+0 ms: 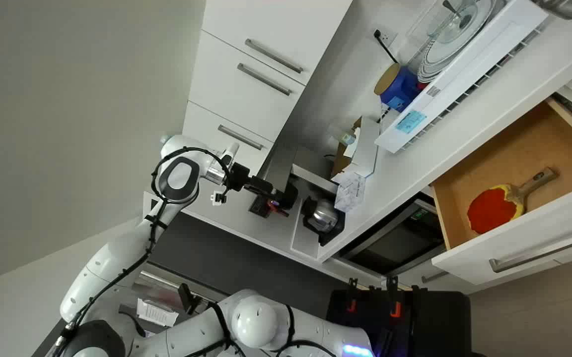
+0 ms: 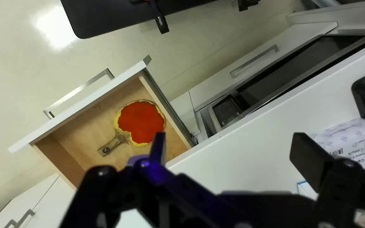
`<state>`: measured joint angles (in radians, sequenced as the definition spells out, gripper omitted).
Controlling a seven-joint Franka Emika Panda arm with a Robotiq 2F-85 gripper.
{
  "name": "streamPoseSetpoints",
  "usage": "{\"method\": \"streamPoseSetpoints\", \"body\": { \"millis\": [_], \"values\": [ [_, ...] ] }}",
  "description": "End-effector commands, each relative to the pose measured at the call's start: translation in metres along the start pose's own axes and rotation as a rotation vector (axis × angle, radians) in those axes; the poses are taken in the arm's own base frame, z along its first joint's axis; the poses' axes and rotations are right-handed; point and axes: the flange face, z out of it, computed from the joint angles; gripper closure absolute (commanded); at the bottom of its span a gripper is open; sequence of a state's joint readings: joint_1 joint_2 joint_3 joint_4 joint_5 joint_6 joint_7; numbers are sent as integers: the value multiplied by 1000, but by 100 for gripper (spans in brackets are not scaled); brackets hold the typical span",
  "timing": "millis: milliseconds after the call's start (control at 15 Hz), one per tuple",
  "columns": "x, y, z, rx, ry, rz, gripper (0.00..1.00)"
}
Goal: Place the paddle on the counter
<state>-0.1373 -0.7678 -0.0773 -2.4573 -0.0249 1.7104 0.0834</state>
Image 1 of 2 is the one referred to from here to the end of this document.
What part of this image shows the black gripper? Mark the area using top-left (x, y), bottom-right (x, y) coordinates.
top-left (243, 177), bottom-right (299, 218)

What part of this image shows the orange bowl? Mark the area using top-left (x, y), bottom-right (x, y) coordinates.
top-left (464, 165), bottom-right (559, 236)

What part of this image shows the steel coffee machine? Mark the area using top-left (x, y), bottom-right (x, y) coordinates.
top-left (289, 163), bottom-right (349, 262)

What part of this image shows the glass coffee carafe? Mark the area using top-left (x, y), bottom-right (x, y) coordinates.
top-left (301, 197), bottom-right (347, 240)

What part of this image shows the printed paper sheet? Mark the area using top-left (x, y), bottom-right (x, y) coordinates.
top-left (331, 167), bottom-right (368, 214)

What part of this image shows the brown cardboard box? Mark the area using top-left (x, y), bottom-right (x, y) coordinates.
top-left (329, 117), bottom-right (360, 179)

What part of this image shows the built-in black oven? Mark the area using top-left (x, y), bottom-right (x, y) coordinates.
top-left (337, 197), bottom-right (446, 276)

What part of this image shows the tan round lid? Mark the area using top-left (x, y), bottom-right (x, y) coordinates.
top-left (370, 62), bottom-right (402, 97)

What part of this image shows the blue container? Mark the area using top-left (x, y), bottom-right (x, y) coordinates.
top-left (378, 66), bottom-right (422, 113)

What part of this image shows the black case with orange latches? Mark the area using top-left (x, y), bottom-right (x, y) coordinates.
top-left (323, 276), bottom-right (472, 357)

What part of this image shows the wooden drawer with white front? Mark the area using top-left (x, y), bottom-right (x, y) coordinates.
top-left (428, 97), bottom-right (572, 290)

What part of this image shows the white plate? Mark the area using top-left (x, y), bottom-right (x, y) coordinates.
top-left (416, 0), bottom-right (509, 86)

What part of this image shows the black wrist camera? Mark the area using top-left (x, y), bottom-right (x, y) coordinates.
top-left (225, 161), bottom-right (251, 195)

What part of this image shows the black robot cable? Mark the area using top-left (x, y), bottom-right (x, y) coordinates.
top-left (53, 145), bottom-right (229, 345)

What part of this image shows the wall outlet with black cable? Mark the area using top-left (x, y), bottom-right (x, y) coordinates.
top-left (370, 26), bottom-right (400, 66)

